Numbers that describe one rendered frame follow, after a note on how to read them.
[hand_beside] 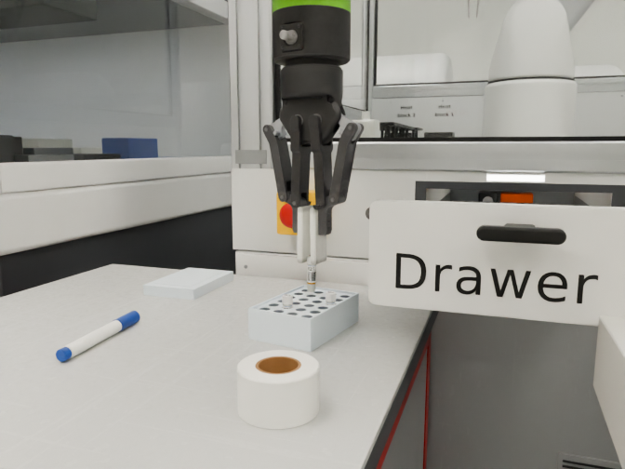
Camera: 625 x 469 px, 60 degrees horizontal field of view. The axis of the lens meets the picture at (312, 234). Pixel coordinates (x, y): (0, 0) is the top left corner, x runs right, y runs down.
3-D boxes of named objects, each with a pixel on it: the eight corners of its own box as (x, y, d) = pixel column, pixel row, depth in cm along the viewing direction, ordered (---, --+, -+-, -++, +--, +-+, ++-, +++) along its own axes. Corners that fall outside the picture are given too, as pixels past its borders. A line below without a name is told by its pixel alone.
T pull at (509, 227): (565, 246, 47) (567, 230, 46) (475, 240, 49) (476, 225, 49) (562, 239, 50) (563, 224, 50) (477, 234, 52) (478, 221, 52)
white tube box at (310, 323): (311, 352, 59) (311, 318, 59) (248, 339, 63) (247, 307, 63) (358, 321, 70) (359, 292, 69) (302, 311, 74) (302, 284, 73)
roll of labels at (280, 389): (270, 439, 42) (269, 390, 41) (221, 407, 47) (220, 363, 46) (336, 410, 46) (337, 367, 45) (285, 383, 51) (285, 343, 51)
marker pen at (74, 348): (67, 364, 56) (66, 349, 56) (54, 362, 57) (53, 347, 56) (140, 322, 69) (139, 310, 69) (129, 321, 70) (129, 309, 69)
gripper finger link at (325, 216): (323, 193, 67) (344, 194, 66) (324, 233, 68) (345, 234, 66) (317, 194, 66) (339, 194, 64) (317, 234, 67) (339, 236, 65)
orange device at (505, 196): (531, 221, 113) (533, 194, 113) (477, 218, 117) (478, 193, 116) (530, 218, 118) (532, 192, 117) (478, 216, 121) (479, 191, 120)
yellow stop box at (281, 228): (315, 237, 86) (315, 192, 85) (273, 234, 89) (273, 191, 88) (325, 233, 91) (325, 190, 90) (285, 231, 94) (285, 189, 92)
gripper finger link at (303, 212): (302, 207, 66) (297, 207, 67) (301, 263, 67) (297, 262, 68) (314, 205, 69) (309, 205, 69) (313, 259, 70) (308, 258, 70)
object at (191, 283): (193, 300, 79) (192, 288, 79) (143, 295, 82) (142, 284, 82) (233, 280, 91) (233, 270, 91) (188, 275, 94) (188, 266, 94)
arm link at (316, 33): (365, 20, 66) (301, 27, 71) (320, -4, 56) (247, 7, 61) (365, 71, 67) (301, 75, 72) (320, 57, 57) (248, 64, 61)
